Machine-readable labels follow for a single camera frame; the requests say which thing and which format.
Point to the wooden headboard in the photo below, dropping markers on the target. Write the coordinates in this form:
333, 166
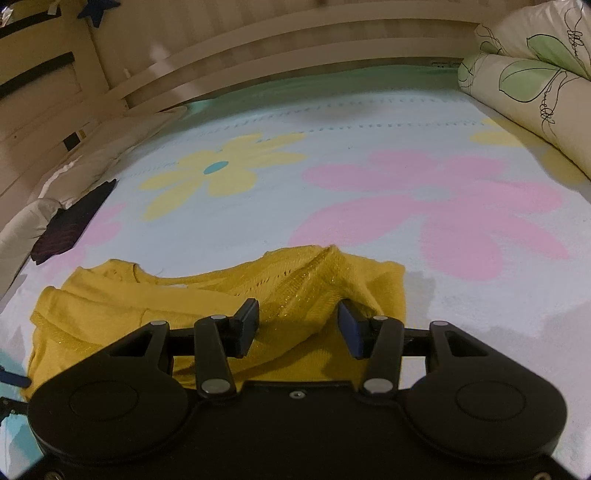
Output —
286, 50

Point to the flower print bed blanket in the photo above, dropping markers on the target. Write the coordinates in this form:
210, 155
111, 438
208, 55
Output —
369, 194

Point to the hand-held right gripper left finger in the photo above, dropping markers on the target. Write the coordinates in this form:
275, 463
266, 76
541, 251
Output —
244, 328

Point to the rolled floral quilt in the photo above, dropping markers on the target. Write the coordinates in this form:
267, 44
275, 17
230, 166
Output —
531, 78

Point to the dark folded garment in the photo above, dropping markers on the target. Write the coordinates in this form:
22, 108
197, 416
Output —
69, 221

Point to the mustard yellow sweater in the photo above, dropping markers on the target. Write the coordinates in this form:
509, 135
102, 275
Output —
295, 295

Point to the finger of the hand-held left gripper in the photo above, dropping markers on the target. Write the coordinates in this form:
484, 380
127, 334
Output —
14, 377

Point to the blue star decoration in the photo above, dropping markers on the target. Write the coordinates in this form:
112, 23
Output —
98, 10

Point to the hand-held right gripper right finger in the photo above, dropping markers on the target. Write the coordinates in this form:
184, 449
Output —
352, 330

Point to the grey pillow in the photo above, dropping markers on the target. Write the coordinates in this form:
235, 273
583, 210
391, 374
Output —
69, 170

